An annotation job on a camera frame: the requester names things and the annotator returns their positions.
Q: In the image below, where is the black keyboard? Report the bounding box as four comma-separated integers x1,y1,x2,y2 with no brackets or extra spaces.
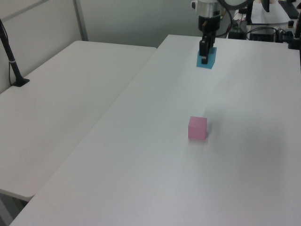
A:
278,0,300,17

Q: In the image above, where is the pink cube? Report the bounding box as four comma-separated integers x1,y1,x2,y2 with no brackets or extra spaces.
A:
188,116,208,140

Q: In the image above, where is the white paper sheet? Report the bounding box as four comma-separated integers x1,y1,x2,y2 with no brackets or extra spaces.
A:
251,3,293,25

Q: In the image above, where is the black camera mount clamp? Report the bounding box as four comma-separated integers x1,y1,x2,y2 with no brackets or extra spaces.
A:
287,20,301,50

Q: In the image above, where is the blue cube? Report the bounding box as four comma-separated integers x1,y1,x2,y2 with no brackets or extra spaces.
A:
196,47,217,70

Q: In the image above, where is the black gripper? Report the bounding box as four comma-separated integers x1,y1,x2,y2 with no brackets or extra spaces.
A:
198,15,221,65

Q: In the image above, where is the black electronics box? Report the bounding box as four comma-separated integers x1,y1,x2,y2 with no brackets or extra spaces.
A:
249,27,276,42

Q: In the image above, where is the small black device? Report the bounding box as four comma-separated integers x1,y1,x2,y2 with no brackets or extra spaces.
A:
229,30,246,40

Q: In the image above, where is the black pole stand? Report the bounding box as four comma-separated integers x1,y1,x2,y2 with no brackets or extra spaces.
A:
0,18,31,88

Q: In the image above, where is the black monitor stand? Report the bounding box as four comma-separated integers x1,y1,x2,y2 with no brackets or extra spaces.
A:
245,0,254,25

